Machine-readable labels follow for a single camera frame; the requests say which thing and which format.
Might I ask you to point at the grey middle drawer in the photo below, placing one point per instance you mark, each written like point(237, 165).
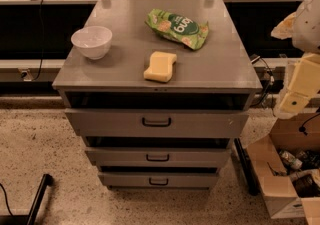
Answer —
point(157, 157)

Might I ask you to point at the grey top drawer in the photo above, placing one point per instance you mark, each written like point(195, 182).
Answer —
point(156, 123)

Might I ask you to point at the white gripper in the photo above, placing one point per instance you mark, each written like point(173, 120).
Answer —
point(308, 25)

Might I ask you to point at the cardboard box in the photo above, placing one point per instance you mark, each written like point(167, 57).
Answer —
point(302, 132)

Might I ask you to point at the grey bottom drawer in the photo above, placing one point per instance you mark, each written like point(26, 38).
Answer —
point(157, 180)

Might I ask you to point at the grey drawer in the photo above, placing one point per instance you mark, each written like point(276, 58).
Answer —
point(156, 123)
point(157, 180)
point(157, 157)

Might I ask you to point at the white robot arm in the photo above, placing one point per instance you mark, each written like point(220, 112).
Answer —
point(306, 30)

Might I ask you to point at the black metal stand leg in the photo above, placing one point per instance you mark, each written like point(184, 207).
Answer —
point(30, 218)

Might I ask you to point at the can inside cardboard box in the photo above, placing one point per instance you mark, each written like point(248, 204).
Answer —
point(290, 160)

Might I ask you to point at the black bar beside cabinet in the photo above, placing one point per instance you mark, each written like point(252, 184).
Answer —
point(247, 168)

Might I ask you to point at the yellow sponge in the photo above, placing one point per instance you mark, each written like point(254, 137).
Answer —
point(160, 67)

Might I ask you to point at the green chip bag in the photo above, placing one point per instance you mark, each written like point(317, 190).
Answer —
point(178, 28)

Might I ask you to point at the grey metal drawer cabinet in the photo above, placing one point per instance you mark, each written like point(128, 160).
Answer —
point(218, 78)

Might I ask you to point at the white bowl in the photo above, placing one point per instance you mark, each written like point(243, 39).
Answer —
point(92, 42)

